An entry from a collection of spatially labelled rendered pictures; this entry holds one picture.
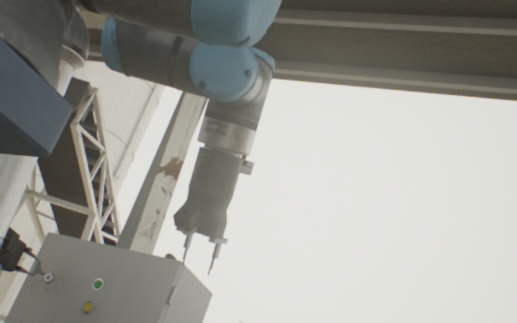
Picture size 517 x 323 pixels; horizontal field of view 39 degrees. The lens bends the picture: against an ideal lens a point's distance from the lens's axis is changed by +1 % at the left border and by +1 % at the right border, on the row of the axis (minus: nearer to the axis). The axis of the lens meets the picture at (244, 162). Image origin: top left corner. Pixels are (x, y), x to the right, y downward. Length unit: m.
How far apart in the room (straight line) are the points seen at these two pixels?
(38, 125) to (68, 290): 1.18
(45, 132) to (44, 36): 0.09
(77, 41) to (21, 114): 0.91
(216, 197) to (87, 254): 0.77
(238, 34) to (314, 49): 6.51
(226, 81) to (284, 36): 6.23
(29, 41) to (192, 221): 0.52
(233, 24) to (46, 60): 0.18
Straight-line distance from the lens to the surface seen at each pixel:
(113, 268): 1.83
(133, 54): 1.08
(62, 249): 1.92
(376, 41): 6.93
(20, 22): 0.71
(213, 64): 1.03
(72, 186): 8.62
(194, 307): 1.87
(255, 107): 1.16
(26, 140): 0.71
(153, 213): 2.60
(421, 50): 6.89
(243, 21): 0.73
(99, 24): 3.30
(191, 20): 0.73
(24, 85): 0.70
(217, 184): 1.16
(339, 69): 7.24
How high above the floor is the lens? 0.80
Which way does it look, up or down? 24 degrees up
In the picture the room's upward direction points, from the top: 20 degrees clockwise
